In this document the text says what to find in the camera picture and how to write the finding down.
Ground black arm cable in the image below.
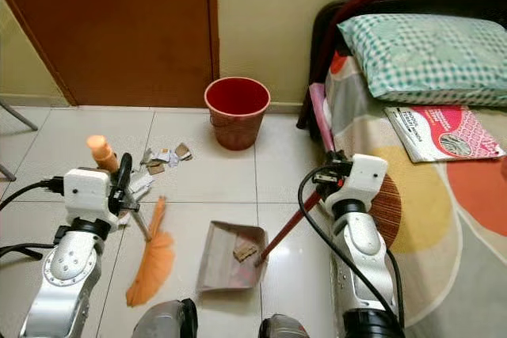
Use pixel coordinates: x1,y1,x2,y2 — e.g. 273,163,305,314
297,165,406,331
0,177,66,262

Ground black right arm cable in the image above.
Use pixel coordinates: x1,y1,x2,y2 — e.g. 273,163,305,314
297,165,406,331

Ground red plastic waste bucket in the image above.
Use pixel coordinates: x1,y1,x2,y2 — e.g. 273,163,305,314
204,76,272,152

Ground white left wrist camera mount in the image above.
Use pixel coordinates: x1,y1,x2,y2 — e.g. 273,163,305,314
63,168,117,226

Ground patterned grey orange bed sheet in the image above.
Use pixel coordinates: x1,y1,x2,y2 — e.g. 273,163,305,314
309,53,507,338

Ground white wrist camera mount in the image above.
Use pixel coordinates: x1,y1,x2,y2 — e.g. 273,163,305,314
63,168,117,226
339,154,388,206

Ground grey metal chair legs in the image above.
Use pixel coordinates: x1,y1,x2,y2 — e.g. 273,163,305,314
0,100,40,183

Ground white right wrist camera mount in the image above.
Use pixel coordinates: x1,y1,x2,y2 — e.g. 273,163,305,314
339,154,388,206

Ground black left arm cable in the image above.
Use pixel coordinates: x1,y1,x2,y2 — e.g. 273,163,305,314
0,177,66,262

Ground brown wooden door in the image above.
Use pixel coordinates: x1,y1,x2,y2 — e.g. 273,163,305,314
0,0,220,108

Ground grey right robot leg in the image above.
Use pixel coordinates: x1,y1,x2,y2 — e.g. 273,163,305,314
258,313,311,338

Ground small brown cardboard piece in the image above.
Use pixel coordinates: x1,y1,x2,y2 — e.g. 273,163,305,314
172,142,196,162

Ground pink and white magazine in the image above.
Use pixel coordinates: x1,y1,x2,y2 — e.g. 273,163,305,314
383,104,507,164

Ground grey left robot leg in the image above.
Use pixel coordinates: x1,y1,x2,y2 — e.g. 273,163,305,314
132,298,200,338

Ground green checked pillow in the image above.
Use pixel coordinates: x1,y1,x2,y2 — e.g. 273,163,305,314
337,13,507,108

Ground orange bristle hand broom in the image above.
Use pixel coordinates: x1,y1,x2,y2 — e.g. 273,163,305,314
86,135,177,308

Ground grey dustpan with red handle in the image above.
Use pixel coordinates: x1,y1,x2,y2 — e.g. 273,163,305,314
196,188,324,294

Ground brown cardboard scrap in dustpan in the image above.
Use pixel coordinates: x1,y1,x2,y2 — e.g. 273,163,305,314
233,242,259,263

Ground grey robot leg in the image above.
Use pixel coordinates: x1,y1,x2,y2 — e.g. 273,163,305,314
132,298,200,338
258,313,311,338

